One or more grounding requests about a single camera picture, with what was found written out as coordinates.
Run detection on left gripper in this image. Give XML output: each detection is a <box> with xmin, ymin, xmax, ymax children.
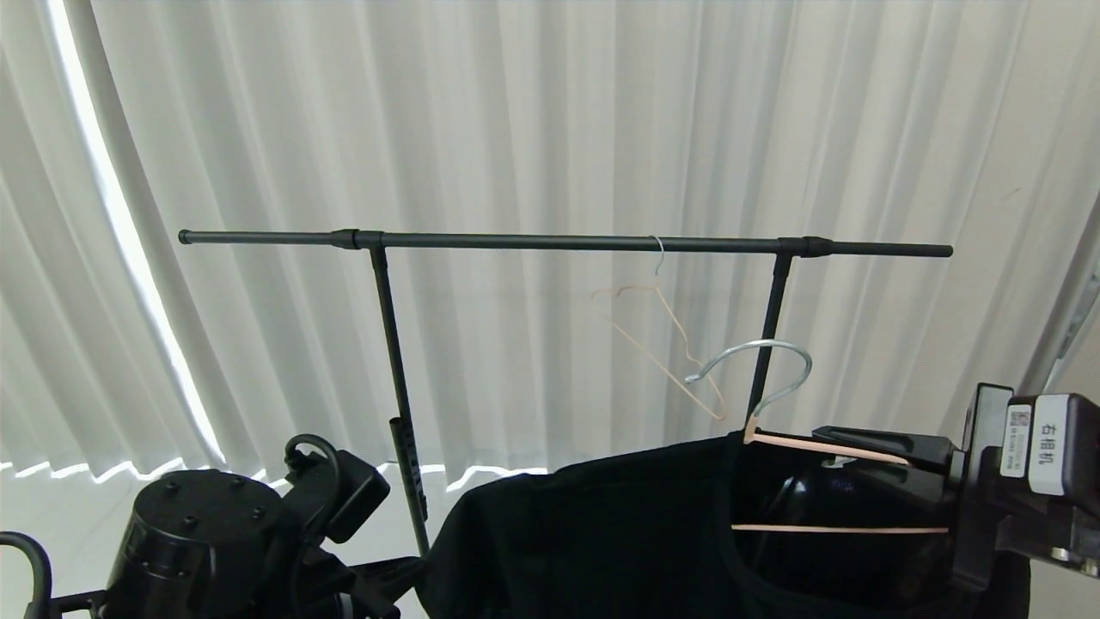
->
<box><xmin>296</xmin><ymin>557</ymin><xmax>424</xmax><ymax>619</ymax></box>

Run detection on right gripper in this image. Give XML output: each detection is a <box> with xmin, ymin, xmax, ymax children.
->
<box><xmin>812</xmin><ymin>383</ymin><xmax>1100</xmax><ymax>594</ymax></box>

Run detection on pink clothes hanger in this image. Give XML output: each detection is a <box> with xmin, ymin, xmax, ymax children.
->
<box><xmin>685</xmin><ymin>340</ymin><xmax>950</xmax><ymax>536</ymax></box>
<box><xmin>591</xmin><ymin>235</ymin><xmax>729</xmax><ymax>422</ymax></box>

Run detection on black shorts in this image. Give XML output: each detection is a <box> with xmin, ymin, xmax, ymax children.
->
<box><xmin>417</xmin><ymin>430</ymin><xmax>1032</xmax><ymax>619</ymax></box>

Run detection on black clothes rack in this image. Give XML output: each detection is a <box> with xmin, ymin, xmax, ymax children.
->
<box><xmin>177</xmin><ymin>227</ymin><xmax>954</xmax><ymax>558</ymax></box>

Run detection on white curtain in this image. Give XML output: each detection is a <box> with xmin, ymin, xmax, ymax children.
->
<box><xmin>0</xmin><ymin>0</ymin><xmax>1100</xmax><ymax>491</ymax></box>

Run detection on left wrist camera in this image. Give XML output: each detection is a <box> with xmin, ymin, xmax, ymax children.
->
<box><xmin>284</xmin><ymin>447</ymin><xmax>392</xmax><ymax>544</ymax></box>

